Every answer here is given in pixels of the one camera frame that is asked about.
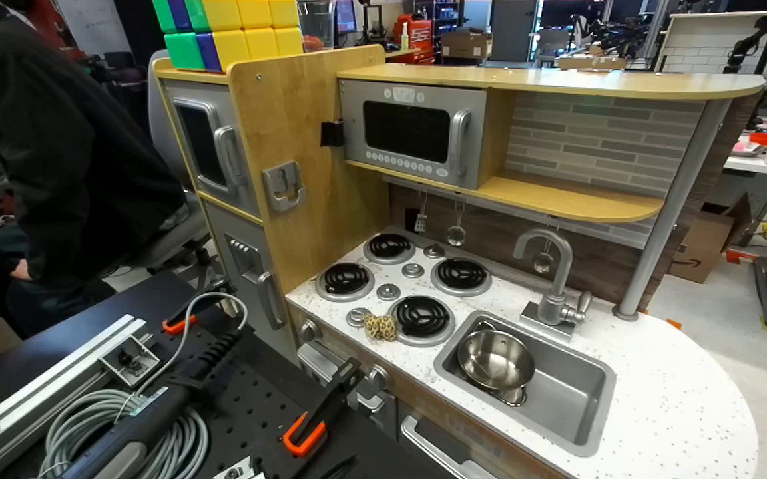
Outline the black toy stove burner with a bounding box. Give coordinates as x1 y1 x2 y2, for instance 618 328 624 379
387 292 458 349
363 228 419 268
430 255 497 297
314 260 378 304

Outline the brown cardboard box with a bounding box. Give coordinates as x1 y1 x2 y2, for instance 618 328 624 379
667 192 756 288

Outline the orange black bar clamp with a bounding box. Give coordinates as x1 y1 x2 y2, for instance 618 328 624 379
279 356 366 460

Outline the thin white cable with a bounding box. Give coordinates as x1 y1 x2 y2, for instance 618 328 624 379
132 289 254 394

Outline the grey toy oven door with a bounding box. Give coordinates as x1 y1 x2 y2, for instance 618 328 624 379
168 90 260 215

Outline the grey toy faucet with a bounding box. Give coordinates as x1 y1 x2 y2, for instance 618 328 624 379
513 227 595 340

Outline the person in black jacket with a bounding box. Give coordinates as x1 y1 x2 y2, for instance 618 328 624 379
0 0 186 340

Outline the small orange clamp handle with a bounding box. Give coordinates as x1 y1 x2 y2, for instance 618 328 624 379
160 308 201 339

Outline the aluminium extrusion rail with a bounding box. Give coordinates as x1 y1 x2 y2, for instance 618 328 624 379
0 311 150 479

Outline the grey wall hook holder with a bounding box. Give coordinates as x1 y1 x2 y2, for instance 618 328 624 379
261 159 306 215

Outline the grey toy sink basin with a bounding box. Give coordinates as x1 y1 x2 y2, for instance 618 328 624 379
434 308 618 460

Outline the wooden toy kitchen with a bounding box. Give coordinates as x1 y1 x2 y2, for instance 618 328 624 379
150 42 767 479

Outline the stainless steel pot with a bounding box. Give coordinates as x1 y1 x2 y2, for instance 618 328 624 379
454 324 539 398

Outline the grey toy microwave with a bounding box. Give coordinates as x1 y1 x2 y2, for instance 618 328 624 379
338 76 490 192

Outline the coiled grey cable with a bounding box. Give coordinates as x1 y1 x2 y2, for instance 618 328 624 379
36 385 213 479

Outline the hanging toy ladle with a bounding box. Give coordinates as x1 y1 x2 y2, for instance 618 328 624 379
445 198 473 251

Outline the leopard-printed object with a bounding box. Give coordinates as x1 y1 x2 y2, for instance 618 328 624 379
363 311 402 343

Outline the black ribbed tool handle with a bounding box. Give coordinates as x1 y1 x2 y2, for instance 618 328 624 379
62 328 250 479

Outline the grey toy cabinet door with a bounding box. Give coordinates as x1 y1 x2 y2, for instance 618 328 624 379
209 206 290 356

